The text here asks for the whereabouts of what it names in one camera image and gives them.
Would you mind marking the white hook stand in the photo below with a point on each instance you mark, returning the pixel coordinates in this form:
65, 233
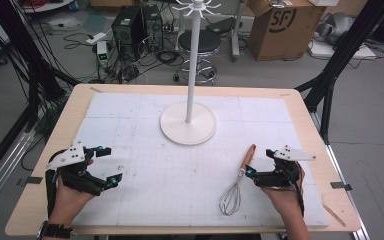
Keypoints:
190, 100

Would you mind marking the white foam mat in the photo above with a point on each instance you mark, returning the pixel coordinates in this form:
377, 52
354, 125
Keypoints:
186, 186

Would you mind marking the small black computer tower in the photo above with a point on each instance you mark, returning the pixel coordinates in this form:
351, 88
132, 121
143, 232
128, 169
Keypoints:
153, 28

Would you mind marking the person's right hand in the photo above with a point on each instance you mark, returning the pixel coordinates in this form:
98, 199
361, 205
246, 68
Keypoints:
283, 200

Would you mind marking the grey machine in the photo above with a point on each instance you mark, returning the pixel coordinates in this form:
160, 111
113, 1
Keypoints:
335, 26

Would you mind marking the large black computer tower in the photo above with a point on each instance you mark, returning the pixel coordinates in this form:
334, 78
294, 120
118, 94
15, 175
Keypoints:
128, 31

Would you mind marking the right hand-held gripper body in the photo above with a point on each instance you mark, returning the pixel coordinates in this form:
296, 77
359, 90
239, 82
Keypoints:
285, 166

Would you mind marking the white device with green display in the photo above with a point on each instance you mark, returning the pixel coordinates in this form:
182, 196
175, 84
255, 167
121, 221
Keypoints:
102, 53

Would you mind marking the white flat board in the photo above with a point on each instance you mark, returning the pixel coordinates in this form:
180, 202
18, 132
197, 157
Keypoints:
343, 51

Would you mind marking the white power strip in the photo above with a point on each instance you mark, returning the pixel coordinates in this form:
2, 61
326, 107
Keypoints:
96, 38

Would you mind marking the thin wooden stick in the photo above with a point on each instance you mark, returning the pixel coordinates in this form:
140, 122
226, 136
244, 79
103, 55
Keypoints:
334, 215

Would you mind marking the black tape piece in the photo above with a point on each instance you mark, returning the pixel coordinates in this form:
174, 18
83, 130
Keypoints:
30, 181
340, 186

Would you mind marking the black metal frame stand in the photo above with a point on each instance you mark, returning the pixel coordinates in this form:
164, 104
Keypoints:
340, 56
23, 50

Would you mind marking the aluminium rail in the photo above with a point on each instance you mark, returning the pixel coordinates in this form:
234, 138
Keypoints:
3, 173
346, 186

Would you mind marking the black round stool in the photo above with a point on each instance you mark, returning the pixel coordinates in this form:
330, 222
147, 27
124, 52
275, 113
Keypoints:
200, 43

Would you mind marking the black wristwatch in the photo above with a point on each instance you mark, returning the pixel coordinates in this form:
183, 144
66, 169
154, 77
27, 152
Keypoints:
55, 230

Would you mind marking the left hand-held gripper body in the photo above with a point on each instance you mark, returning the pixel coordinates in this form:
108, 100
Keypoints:
69, 156

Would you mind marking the cardboard box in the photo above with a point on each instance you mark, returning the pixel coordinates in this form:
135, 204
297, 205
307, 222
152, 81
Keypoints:
283, 30

